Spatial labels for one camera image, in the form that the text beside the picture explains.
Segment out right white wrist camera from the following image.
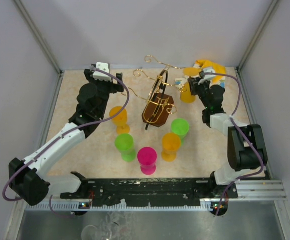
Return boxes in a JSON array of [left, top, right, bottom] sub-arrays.
[[199, 67, 216, 82]]

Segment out pink plastic wine glass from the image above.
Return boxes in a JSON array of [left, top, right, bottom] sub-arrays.
[[137, 147, 157, 176]]

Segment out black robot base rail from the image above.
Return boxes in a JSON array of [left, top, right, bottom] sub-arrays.
[[60, 178, 237, 207]]

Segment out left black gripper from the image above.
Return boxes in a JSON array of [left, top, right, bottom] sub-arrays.
[[84, 69, 123, 116]]

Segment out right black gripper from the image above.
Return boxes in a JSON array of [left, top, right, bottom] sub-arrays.
[[188, 77, 211, 110]]

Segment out yellow patterned cloth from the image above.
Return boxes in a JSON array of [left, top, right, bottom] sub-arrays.
[[174, 59, 226, 88]]

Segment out clear wine glass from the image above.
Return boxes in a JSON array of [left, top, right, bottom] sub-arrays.
[[81, 218, 121, 240]]

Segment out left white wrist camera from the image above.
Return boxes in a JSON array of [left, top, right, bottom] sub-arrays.
[[92, 62, 111, 82]]

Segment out green plastic wine glass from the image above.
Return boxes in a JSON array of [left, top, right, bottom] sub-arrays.
[[170, 118, 190, 145], [114, 133, 136, 162]]

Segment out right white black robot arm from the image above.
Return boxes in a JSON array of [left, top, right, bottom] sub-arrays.
[[188, 77, 268, 198]]

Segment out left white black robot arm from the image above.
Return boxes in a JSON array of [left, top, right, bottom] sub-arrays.
[[6, 65, 126, 206]]

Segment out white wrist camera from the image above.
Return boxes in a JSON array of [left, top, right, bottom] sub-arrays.
[[199, 67, 216, 82], [92, 62, 111, 82]]

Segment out gold wire wine glass rack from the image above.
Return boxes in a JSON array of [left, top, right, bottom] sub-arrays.
[[127, 55, 185, 130]]

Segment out orange plastic wine glass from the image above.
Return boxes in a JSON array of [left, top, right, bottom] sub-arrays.
[[109, 106, 130, 135], [161, 132, 181, 162], [180, 67, 200, 104]]

